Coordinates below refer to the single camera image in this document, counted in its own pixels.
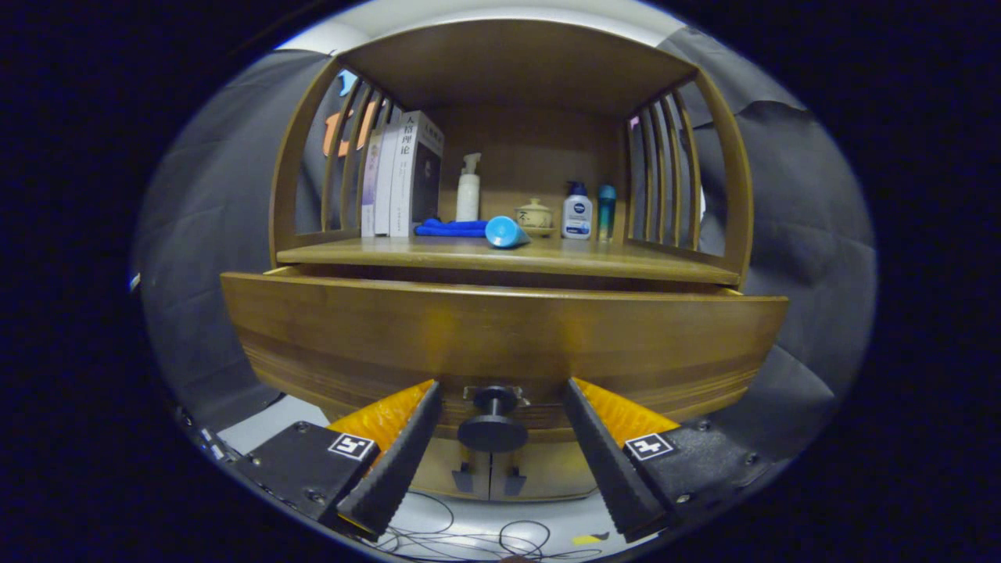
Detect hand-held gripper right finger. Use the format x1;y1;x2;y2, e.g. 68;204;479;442
563;377;771;543

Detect blue folded cloth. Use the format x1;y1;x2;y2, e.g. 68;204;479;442
414;218;490;238

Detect black floor cables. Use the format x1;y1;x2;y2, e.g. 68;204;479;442
383;491;603;563

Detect teal bottle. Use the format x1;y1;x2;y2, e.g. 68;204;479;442
597;185;617;242

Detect white lotion bottle blue cap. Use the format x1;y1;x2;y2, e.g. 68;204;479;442
561;181;594;240

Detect wooden cabinet with slatted shelf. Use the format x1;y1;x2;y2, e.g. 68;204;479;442
268;20;754;501

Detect lilac book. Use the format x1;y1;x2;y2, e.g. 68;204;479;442
361;131;384;238

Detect blue white cosmetic tube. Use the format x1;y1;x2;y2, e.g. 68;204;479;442
485;216;533;249

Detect wooden drawer with black knob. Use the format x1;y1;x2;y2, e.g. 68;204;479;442
221;270;791;453

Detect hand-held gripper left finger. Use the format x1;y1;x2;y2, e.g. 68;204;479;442
231;379;443;539

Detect white pump bottle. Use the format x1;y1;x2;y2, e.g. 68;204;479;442
456;152;482;222

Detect beige lidded ceramic teacup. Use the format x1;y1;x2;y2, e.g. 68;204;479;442
515;198;554;235

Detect white book with dark cover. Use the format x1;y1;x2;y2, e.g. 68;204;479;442
389;110;445;238

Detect wooden cabinet door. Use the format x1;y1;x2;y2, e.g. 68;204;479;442
407;438;492;501
489;442;603;501

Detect wooden countertop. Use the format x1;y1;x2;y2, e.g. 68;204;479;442
276;235;742;286

